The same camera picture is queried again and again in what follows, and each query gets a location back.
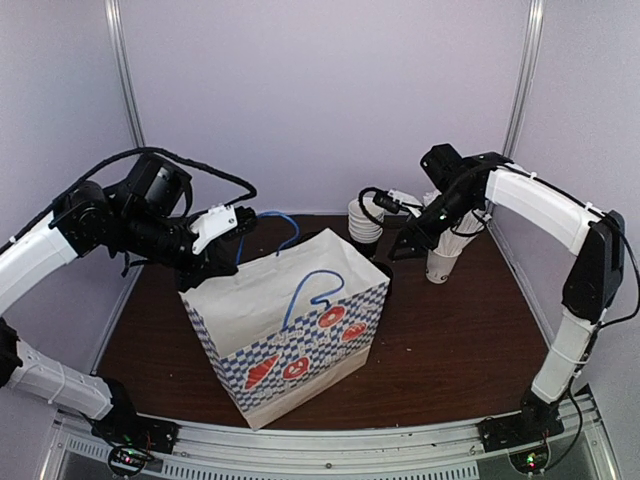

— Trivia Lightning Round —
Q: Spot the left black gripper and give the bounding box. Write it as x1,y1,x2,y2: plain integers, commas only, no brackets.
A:
116,206,238,292

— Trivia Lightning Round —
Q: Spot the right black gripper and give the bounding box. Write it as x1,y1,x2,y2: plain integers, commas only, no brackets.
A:
391,185,482,260

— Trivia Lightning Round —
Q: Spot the stack of paper cups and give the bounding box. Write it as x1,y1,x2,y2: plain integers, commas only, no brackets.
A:
348,198,384,259

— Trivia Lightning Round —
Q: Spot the blue checkered paper bag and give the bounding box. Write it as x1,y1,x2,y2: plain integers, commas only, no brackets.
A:
181,228,390,430

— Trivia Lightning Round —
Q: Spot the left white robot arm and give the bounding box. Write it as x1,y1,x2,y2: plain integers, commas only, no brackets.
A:
1,147,239,444

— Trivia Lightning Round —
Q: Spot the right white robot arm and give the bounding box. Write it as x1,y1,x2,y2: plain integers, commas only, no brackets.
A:
390,144,625,442

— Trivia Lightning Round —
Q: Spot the bundle of white straws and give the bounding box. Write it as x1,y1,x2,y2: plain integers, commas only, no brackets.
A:
435,210,491,256

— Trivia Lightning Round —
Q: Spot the white cup holding straws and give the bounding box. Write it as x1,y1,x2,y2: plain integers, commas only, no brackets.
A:
425,250,462,284

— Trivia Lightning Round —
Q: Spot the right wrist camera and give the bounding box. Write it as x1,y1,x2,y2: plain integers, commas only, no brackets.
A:
373,188,424,217

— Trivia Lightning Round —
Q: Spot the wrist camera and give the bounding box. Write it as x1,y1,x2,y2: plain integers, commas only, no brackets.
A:
188,205,257,255
373,188,424,217

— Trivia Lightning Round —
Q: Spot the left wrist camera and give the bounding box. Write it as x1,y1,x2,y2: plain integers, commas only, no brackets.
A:
188,205,257,255

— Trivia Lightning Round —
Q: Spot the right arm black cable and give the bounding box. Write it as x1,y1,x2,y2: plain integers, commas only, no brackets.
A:
357,186,640,326

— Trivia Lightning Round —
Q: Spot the right aluminium post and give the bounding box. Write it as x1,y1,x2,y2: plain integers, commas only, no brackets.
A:
502,0,546,158

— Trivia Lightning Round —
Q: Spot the aluminium post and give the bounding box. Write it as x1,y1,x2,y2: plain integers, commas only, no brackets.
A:
502,0,546,158
104,0,146,147

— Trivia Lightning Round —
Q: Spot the left aluminium post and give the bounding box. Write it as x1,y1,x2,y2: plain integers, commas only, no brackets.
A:
104,0,146,147

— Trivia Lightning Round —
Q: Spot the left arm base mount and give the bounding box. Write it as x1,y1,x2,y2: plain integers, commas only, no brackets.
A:
89,399,179,454

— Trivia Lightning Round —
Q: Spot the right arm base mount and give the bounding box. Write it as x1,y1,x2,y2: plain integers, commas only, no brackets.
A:
477,391,564,452

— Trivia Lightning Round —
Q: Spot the aluminium front rail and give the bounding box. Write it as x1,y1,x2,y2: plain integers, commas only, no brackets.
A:
41,384,612,480

